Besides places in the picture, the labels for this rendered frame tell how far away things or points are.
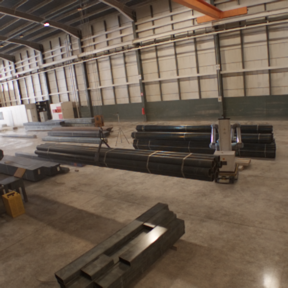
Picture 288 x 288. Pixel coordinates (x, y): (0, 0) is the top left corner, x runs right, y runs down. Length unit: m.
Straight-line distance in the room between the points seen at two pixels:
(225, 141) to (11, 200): 6.12
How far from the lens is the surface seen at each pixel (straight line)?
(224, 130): 7.56
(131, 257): 4.11
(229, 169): 7.41
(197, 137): 10.18
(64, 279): 4.06
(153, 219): 4.96
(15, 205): 7.48
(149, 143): 11.22
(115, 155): 6.14
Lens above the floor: 3.02
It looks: 13 degrees down
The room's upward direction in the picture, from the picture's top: 7 degrees counter-clockwise
